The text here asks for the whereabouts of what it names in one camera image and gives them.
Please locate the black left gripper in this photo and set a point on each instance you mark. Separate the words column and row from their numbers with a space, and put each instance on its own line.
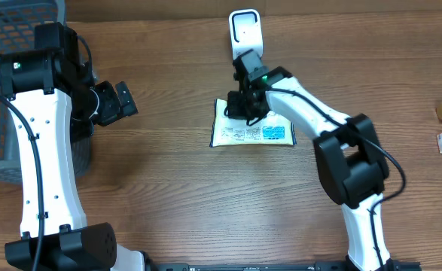
column 115, row 108

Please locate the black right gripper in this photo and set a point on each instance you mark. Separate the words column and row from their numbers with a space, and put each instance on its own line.
column 234, row 111

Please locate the yellow wet wipes packet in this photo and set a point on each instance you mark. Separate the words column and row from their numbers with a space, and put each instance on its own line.
column 274, row 129

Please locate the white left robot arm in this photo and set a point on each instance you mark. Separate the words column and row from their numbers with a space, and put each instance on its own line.
column 55, row 101

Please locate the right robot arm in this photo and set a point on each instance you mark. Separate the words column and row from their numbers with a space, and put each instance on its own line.
column 350, row 163

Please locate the white barcode scanner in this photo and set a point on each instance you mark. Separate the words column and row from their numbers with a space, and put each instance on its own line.
column 245, row 32

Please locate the dark grey plastic basket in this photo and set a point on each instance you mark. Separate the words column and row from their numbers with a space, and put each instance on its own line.
column 17, row 22

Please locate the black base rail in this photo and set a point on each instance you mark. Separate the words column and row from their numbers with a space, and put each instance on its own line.
column 318, row 266

